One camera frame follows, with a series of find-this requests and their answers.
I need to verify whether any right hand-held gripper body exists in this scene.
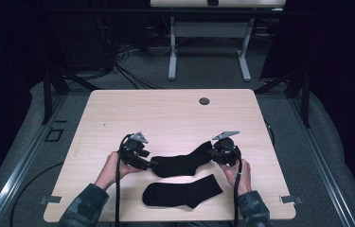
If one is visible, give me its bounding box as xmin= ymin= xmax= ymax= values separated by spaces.
xmin=211 ymin=131 xmax=241 ymax=167

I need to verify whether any white desk with grey legs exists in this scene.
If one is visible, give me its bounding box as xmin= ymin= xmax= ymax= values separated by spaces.
xmin=150 ymin=0 xmax=290 ymax=82

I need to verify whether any black horizontal frame bar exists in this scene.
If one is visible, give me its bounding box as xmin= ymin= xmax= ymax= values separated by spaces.
xmin=39 ymin=8 xmax=293 ymax=17

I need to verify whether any person's left hand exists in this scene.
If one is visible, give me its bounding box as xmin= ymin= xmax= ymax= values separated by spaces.
xmin=94 ymin=150 xmax=144 ymax=191

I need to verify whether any grey metal floor rail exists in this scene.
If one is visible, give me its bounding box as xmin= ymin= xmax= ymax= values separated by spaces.
xmin=0 ymin=94 xmax=69 ymax=227
xmin=288 ymin=97 xmax=355 ymax=227

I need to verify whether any thin black table-edge cable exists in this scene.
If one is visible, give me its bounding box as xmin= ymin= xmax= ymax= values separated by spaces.
xmin=263 ymin=118 xmax=276 ymax=147

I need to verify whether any dark curtain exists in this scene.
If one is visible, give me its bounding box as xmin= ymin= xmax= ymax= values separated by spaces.
xmin=0 ymin=0 xmax=45 ymax=197
xmin=261 ymin=0 xmax=355 ymax=202

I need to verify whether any black metal stand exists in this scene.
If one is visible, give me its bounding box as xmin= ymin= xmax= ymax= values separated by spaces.
xmin=41 ymin=67 xmax=103 ymax=126
xmin=254 ymin=67 xmax=312 ymax=129

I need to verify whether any person's right hand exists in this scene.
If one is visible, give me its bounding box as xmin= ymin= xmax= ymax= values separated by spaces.
xmin=218 ymin=158 xmax=253 ymax=198

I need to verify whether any black sock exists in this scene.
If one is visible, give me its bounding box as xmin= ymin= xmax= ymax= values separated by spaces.
xmin=150 ymin=140 xmax=215 ymax=179
xmin=141 ymin=173 xmax=224 ymax=210

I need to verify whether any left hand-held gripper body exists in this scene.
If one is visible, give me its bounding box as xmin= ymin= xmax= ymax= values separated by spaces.
xmin=118 ymin=131 xmax=151 ymax=171

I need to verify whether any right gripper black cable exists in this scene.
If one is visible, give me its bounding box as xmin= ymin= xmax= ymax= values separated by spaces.
xmin=225 ymin=145 xmax=244 ymax=227

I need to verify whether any bundle of black floor cables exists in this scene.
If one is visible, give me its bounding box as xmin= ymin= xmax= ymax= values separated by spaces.
xmin=110 ymin=44 xmax=164 ymax=91

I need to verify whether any grey metal table bracket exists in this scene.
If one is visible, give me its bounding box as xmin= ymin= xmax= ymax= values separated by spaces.
xmin=279 ymin=195 xmax=305 ymax=205
xmin=37 ymin=195 xmax=62 ymax=205

